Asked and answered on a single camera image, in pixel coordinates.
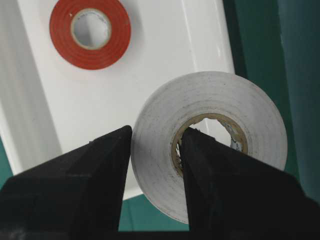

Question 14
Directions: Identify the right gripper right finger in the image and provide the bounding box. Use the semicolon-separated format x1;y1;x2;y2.
180;128;320;240

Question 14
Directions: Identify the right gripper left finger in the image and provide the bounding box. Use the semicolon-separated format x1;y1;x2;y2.
0;125;132;240

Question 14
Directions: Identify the white tape roll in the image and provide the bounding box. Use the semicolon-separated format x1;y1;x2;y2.
131;71;288;224

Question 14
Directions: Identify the red tape roll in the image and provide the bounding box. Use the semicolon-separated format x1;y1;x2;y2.
49;0;131;70

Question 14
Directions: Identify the white plastic tray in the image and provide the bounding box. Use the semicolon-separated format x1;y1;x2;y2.
0;0;236;201

